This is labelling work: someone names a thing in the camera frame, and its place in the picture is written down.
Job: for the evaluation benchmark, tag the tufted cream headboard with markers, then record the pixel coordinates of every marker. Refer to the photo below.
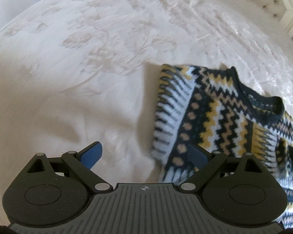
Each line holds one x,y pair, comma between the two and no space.
271,2

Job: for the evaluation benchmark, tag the white floral bedspread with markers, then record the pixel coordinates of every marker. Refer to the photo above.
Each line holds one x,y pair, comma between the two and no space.
88,65

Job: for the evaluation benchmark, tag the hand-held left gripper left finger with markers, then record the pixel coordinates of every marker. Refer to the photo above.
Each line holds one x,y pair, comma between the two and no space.
92,154

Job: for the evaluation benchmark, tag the patterned knit sweater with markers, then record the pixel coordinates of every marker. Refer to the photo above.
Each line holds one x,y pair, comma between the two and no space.
222,117

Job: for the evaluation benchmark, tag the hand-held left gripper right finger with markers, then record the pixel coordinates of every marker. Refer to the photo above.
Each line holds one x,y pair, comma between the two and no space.
197,156

